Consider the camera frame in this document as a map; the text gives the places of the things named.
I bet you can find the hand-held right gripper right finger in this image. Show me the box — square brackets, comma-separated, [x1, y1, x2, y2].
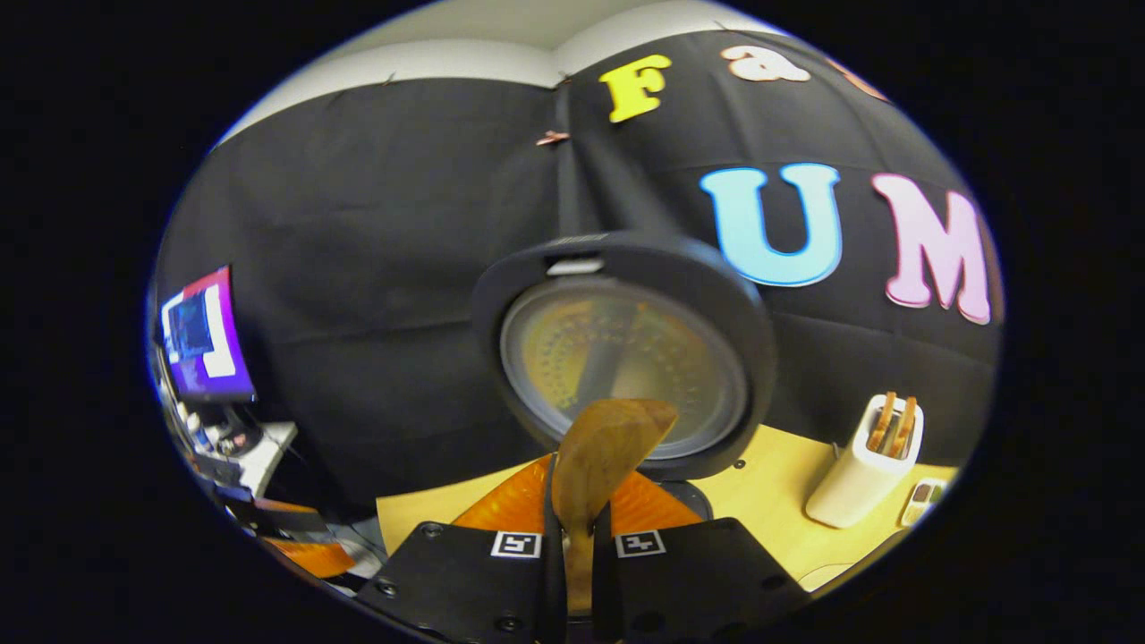
[590, 470, 806, 644]

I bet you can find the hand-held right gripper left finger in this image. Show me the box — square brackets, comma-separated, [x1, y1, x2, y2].
[356, 454, 569, 644]

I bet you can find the clear plastic rice container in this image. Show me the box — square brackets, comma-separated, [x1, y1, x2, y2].
[798, 562, 858, 593]

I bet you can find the wooden spoon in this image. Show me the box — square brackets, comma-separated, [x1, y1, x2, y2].
[551, 398, 679, 618]

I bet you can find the dark grey rice cooker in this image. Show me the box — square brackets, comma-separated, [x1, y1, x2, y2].
[470, 231, 777, 521]

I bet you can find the white side desk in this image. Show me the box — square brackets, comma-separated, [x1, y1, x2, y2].
[237, 420, 299, 498]

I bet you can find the white toaster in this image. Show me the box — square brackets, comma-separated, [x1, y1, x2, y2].
[805, 394, 925, 529]

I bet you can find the computer monitor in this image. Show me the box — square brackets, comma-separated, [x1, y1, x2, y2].
[161, 265, 258, 403]

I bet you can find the white divided bean dish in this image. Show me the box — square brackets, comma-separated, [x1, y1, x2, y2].
[899, 479, 947, 529]

